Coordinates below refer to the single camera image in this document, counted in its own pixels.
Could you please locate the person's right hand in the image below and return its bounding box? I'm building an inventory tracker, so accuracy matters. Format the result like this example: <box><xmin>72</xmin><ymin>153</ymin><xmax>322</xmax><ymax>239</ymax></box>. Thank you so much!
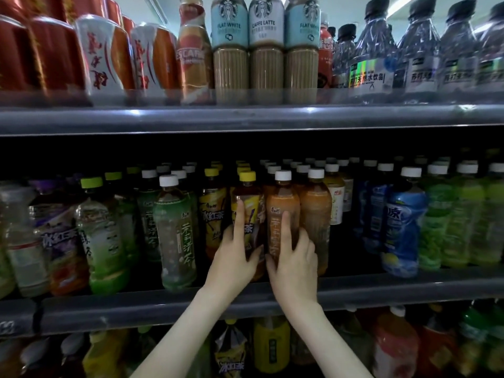
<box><xmin>265</xmin><ymin>210</ymin><xmax>320</xmax><ymax>312</ymax></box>

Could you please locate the person's left hand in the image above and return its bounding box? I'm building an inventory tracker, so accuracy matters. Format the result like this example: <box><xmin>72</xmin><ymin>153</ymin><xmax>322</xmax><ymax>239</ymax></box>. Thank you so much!
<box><xmin>205</xmin><ymin>196</ymin><xmax>265</xmax><ymax>300</ymax></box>

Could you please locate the brown tea bottle yellow label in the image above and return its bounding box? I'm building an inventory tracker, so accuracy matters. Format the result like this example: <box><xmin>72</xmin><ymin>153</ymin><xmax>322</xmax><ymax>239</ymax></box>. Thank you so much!
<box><xmin>230</xmin><ymin>171</ymin><xmax>267</xmax><ymax>280</ymax></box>

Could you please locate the amber tea bottle white cap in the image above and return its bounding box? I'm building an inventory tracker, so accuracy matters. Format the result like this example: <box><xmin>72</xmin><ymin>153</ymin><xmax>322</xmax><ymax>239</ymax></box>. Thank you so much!
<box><xmin>266</xmin><ymin>170</ymin><xmax>301</xmax><ymax>260</ymax></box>

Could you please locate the drinks shelf unit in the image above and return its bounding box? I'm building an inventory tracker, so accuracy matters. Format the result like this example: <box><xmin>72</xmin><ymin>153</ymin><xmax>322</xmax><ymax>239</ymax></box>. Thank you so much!
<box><xmin>0</xmin><ymin>102</ymin><xmax>504</xmax><ymax>378</ymax></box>

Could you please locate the person's right forearm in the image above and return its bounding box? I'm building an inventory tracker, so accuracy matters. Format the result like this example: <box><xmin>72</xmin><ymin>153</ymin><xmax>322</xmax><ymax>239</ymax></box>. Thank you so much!
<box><xmin>287</xmin><ymin>299</ymin><xmax>375</xmax><ymax>378</ymax></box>

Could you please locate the person's left forearm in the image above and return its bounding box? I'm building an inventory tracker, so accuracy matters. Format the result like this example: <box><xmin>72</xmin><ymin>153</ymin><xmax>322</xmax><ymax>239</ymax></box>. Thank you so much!
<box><xmin>130</xmin><ymin>287</ymin><xmax>257</xmax><ymax>378</ymax></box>

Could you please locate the red shelf price strip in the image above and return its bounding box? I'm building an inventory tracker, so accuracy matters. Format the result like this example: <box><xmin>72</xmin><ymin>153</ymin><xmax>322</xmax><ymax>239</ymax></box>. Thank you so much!
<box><xmin>0</xmin><ymin>314</ymin><xmax>39</xmax><ymax>337</ymax></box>

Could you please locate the row of tall red cans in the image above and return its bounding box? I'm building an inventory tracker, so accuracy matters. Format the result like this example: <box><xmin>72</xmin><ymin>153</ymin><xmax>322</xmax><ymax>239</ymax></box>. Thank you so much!
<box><xmin>0</xmin><ymin>0</ymin><xmax>182</xmax><ymax>104</ymax></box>

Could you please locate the ceiling light tube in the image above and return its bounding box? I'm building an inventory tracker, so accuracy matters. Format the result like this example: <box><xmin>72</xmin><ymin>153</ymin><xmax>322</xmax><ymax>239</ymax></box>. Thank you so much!
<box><xmin>387</xmin><ymin>0</ymin><xmax>420</xmax><ymax>17</ymax></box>

